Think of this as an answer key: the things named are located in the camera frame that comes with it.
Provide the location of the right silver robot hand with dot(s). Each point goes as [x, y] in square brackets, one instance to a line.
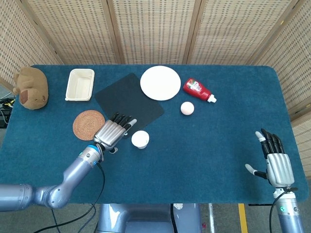
[279, 170]

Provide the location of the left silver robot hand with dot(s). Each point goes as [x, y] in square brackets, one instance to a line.
[109, 133]

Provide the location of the white paper cup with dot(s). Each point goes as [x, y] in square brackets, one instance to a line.
[140, 138]

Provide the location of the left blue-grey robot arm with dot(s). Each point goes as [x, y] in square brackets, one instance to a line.
[60, 184]

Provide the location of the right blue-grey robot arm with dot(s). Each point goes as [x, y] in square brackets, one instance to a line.
[289, 213]

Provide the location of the round woven rattan coaster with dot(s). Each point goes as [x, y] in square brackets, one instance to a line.
[86, 125]

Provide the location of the white round plate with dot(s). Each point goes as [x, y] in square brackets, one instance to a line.
[160, 83]

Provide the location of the black mouse pad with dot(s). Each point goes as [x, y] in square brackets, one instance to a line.
[126, 102]

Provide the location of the cream plastic food container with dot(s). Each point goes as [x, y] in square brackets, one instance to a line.
[80, 85]

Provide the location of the blue table cloth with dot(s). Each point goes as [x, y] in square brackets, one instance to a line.
[182, 165]

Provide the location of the pale pink ball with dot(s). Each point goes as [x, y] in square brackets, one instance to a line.
[187, 108]

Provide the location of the brown capybara plush toy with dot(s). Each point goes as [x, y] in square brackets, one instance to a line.
[32, 87]

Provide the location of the blue-grey robot torso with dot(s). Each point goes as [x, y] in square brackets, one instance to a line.
[141, 218]

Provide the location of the red ketchup squeeze bottle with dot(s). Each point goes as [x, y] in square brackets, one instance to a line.
[196, 88]

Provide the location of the woven bamboo folding screen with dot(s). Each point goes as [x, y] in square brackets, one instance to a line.
[155, 29]

